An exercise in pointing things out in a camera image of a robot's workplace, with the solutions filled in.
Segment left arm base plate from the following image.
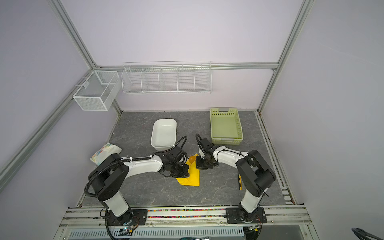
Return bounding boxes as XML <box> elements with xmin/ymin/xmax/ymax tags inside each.
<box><xmin>106</xmin><ymin>209</ymin><xmax>148</xmax><ymax>226</ymax></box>

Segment yellow paper napkin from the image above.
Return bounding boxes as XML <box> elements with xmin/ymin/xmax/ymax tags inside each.
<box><xmin>177</xmin><ymin>154</ymin><xmax>200</xmax><ymax>187</ymax></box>

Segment white mesh box basket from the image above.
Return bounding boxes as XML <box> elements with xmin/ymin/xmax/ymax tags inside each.
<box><xmin>73</xmin><ymin>71</ymin><xmax>122</xmax><ymax>112</ymax></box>

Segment white oval plastic tub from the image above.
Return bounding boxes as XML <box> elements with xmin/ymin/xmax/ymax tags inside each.
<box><xmin>151</xmin><ymin>119</ymin><xmax>177</xmax><ymax>151</ymax></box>

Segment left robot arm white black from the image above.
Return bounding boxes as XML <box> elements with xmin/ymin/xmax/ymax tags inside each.
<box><xmin>84</xmin><ymin>136</ymin><xmax>190</xmax><ymax>218</ymax></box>

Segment white wire wall rack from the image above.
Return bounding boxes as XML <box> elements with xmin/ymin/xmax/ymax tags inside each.
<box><xmin>121</xmin><ymin>61</ymin><xmax>213</xmax><ymax>94</ymax></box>

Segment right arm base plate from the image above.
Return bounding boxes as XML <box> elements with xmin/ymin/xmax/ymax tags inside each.
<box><xmin>225</xmin><ymin>207</ymin><xmax>267</xmax><ymax>224</ymax></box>

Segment black cable loop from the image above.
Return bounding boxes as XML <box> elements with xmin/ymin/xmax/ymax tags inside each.
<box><xmin>351</xmin><ymin>227</ymin><xmax>382</xmax><ymax>240</ymax></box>

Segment green perforated plastic basket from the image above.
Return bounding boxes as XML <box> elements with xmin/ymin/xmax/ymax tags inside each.
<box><xmin>210</xmin><ymin>108</ymin><xmax>244</xmax><ymax>146</ymax></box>

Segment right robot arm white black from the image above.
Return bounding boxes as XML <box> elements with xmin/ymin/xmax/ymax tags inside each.
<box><xmin>196</xmin><ymin>134</ymin><xmax>277</xmax><ymax>224</ymax></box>

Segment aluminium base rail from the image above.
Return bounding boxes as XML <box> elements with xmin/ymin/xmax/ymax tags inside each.
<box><xmin>59</xmin><ymin>205</ymin><xmax>313</xmax><ymax>229</ymax></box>

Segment yellow black pliers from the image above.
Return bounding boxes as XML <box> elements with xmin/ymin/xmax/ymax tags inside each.
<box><xmin>238</xmin><ymin>174</ymin><xmax>243</xmax><ymax>191</ymax></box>

